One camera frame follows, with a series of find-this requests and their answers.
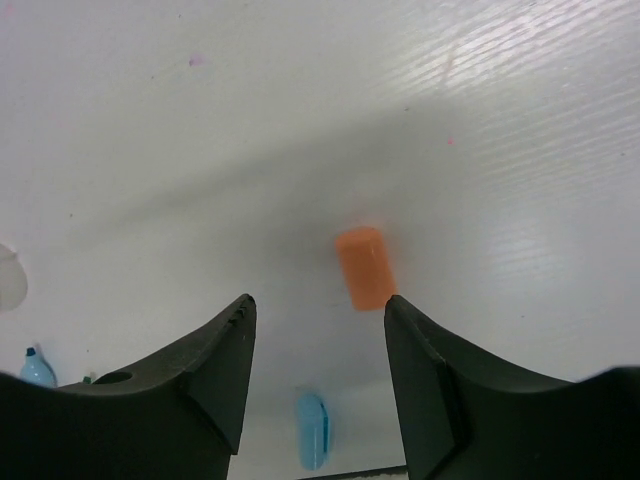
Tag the blue marker cap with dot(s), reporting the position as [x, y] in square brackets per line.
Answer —
[313, 431]

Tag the orange marker cap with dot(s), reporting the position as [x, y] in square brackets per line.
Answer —
[366, 268]

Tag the blue tipped marker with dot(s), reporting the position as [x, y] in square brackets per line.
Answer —
[36, 370]

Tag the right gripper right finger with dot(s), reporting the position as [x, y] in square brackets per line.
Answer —
[465, 413]

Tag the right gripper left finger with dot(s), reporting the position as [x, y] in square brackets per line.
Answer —
[176, 414]

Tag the clear tape roll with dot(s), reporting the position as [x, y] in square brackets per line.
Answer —
[13, 280]

